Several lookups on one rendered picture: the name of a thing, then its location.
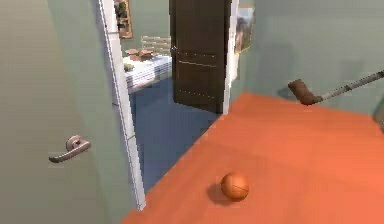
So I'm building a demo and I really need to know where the brown dish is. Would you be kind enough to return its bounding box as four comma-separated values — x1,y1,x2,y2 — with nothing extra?
124,48,141,62
139,49,154,62

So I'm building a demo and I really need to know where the dark brown room door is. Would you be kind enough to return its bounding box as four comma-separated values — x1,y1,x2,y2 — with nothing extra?
169,0,233,115

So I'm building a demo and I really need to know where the pale slatted chair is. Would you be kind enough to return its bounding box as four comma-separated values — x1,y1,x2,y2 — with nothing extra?
140,35,172,57

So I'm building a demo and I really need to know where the orange basketball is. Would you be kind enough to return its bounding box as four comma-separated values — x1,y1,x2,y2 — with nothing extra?
220,171,250,202

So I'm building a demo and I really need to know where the wood-framed plant picture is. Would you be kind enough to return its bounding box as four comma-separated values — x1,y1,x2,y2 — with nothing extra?
113,0,134,40

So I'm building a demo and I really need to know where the grey-green room door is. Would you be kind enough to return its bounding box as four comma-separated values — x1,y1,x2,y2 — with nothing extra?
0,0,147,224

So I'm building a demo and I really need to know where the gold-framed wall picture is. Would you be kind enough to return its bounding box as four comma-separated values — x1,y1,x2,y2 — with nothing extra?
234,4,256,55

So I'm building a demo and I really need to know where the silver lever door handle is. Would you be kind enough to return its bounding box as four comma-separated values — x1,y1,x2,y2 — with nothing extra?
48,134,92,164

